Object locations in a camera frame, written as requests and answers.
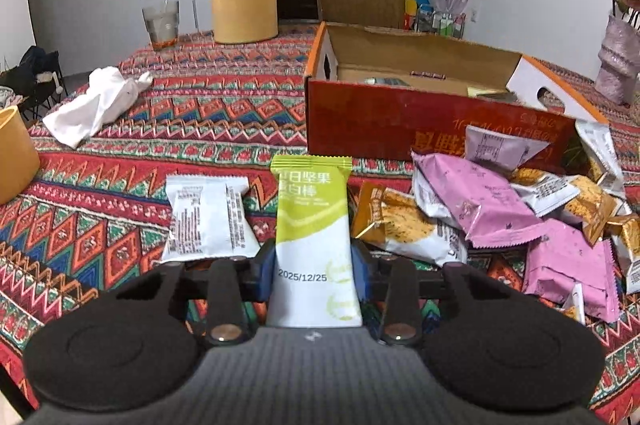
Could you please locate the heap of assorted snack packets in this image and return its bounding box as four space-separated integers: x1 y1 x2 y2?
350 120 640 326

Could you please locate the pink textured vase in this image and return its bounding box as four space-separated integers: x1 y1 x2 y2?
594 15 640 106

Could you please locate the white snack packet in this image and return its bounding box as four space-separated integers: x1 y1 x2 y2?
161 175 261 263

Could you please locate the white crumpled cloth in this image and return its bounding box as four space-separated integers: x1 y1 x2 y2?
42 67 153 149

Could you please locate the green and white snack bar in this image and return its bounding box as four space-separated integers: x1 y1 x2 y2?
265 155 364 329

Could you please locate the yellowish brown container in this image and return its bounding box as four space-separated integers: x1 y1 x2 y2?
0 105 41 206

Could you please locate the metal trolley rack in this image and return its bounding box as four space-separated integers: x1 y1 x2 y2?
402 2 468 40

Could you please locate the black folding chair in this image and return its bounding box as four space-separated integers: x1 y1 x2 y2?
0 46 68 122

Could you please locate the orange cardboard box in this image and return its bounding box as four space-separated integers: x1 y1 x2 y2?
304 21 612 174

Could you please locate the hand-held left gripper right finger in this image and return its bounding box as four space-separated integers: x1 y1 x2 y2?
350 239 508 347

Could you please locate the patterned red tablecloth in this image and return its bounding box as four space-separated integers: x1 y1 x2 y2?
0 22 640 425

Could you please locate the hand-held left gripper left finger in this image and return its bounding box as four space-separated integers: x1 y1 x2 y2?
117 239 277 347

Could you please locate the glass cup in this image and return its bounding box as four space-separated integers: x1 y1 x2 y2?
142 0 181 51

